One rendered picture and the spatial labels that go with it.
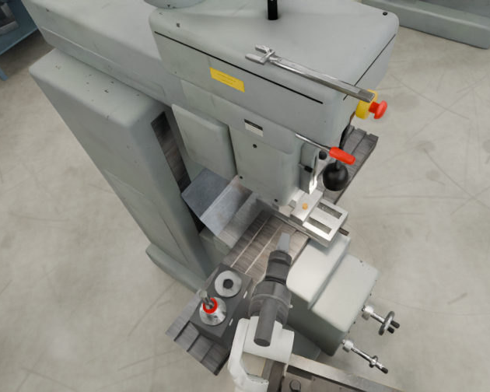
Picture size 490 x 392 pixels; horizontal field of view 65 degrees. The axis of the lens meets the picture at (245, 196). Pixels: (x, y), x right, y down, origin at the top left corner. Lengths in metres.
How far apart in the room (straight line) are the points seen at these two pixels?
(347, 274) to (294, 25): 1.18
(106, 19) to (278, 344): 0.94
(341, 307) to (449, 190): 1.55
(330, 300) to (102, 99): 1.17
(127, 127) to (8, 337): 2.03
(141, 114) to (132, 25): 0.24
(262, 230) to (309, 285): 0.29
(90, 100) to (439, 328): 2.16
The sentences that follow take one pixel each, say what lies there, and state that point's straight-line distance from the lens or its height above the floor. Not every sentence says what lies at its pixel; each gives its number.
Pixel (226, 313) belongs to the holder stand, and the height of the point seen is 1.14.
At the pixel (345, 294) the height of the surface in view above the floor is 0.74.
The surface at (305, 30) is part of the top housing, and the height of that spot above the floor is 1.89.
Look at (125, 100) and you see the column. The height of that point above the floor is 1.56.
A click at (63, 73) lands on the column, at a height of 1.56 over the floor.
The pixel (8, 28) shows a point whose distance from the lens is 4.69.
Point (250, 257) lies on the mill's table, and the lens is 1.54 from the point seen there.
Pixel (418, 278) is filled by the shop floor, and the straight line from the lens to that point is 2.63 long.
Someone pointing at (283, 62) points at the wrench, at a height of 1.90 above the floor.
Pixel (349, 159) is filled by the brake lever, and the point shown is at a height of 1.71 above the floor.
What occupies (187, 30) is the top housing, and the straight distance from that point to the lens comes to 0.85.
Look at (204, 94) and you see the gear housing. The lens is 0.96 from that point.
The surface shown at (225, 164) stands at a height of 1.44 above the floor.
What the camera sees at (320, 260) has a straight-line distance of 1.63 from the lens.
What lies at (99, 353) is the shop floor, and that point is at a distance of 2.63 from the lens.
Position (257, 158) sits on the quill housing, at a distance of 1.04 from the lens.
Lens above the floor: 2.36
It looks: 58 degrees down
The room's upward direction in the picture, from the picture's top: 10 degrees counter-clockwise
